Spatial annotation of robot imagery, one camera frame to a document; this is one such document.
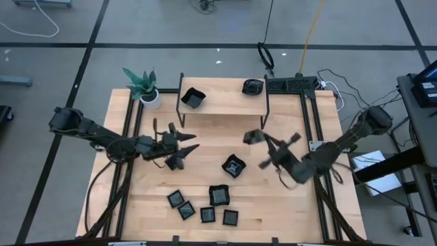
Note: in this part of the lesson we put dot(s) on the silver table edge bracket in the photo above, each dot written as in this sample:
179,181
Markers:
126,244

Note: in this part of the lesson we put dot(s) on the grey desk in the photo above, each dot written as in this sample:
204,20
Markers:
420,126

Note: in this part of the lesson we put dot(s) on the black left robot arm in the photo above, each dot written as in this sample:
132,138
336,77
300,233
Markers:
85,128

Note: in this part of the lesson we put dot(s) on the black furniture base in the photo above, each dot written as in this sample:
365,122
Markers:
5,114

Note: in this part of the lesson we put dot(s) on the white paper sheet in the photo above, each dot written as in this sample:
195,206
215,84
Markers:
387,187

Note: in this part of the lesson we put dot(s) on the black caster wheel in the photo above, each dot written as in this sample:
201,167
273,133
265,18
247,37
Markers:
409,231

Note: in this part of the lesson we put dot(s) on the wooden shelf black metal legs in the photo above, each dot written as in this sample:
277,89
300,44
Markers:
222,99

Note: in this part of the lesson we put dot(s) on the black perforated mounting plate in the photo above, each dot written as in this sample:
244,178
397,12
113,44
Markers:
293,83

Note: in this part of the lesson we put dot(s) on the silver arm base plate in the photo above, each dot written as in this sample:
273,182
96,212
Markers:
313,146

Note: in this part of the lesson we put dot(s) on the grey cart base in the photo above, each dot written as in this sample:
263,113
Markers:
41,2

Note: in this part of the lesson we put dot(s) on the green artificial plant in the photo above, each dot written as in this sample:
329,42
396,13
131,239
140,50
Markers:
143,85

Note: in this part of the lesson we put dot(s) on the black wavy square mini plate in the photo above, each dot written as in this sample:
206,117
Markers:
219,195
254,136
233,166
193,98

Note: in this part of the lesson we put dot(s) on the black laptop blue screen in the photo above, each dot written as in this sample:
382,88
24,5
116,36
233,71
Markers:
425,92

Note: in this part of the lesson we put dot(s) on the black oval mini plate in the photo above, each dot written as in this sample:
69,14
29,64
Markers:
252,87

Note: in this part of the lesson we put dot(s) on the black small square mini plate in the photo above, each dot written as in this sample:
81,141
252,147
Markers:
207,214
186,210
230,217
175,199

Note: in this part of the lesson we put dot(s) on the grey furniture foot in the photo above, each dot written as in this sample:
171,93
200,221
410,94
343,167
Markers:
15,81

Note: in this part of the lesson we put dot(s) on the white plant pot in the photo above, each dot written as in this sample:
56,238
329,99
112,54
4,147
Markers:
153,102

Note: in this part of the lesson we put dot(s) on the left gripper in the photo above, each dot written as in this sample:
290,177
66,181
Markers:
160,147

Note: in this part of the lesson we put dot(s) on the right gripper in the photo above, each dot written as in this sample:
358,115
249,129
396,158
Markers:
283,155

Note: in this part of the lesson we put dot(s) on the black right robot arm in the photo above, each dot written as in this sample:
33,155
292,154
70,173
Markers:
341,150

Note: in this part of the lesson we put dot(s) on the black desk crossbar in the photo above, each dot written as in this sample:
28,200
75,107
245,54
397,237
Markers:
389,166

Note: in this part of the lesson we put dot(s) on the black table edge clip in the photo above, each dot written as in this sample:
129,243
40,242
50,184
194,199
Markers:
274,241
175,239

